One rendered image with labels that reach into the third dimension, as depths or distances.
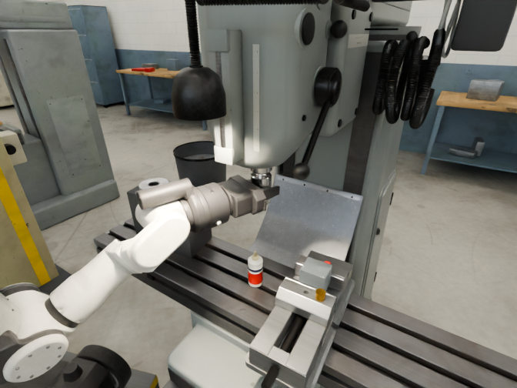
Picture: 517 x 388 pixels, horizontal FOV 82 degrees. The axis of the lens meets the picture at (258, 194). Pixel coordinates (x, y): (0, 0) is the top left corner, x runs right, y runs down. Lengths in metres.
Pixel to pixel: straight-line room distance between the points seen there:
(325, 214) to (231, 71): 0.66
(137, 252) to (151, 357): 1.43
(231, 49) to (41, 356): 0.52
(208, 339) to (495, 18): 0.92
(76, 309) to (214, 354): 0.41
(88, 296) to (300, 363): 0.39
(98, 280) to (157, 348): 1.41
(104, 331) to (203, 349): 1.30
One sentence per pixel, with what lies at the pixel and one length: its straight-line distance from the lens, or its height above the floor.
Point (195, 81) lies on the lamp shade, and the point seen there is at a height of 1.49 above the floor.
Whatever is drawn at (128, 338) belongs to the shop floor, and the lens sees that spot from 2.05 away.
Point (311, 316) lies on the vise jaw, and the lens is 0.70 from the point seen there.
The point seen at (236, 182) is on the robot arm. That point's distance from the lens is 0.65.
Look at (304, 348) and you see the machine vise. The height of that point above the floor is 1.00.
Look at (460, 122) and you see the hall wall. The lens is 4.82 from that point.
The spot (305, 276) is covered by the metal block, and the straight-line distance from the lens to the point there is 0.72.
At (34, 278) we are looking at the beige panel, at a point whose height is 0.12.
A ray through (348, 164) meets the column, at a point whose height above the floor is 1.18.
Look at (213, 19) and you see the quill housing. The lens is 0.55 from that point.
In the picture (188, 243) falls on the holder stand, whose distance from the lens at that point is 0.94.
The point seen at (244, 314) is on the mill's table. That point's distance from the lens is 0.80.
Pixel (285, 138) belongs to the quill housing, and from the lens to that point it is 0.53.
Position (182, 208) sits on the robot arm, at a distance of 0.56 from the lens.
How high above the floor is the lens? 1.55
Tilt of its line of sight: 28 degrees down
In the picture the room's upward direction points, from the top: straight up
